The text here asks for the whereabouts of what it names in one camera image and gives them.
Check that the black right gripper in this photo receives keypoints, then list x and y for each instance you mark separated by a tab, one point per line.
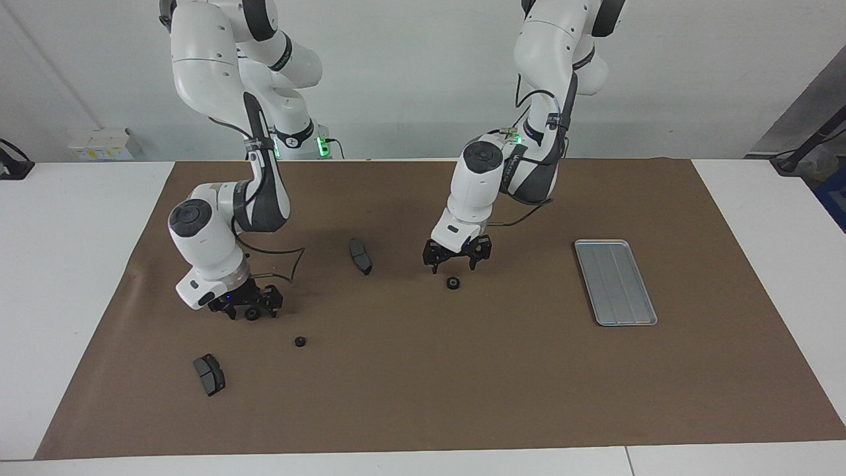
251	296

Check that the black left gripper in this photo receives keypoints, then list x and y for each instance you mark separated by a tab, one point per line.
456	252

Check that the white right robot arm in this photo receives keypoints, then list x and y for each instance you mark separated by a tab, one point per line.
205	244

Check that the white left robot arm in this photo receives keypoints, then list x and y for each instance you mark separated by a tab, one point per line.
479	185

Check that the silver metal tray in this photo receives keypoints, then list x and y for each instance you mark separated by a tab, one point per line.
615	284

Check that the short dark brake pad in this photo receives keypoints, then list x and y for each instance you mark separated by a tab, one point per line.
210	375

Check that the long grey brake pad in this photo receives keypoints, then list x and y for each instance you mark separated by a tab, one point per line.
360	258

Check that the brown table mat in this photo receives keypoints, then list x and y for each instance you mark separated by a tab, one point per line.
462	370

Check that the black table clamp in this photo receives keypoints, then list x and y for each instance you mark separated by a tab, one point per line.
13	165

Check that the black stand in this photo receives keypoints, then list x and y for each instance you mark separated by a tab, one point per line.
809	145

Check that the blue box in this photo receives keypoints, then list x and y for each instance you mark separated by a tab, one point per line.
834	201

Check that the white wall socket box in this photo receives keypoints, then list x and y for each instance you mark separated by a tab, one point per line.
102	144

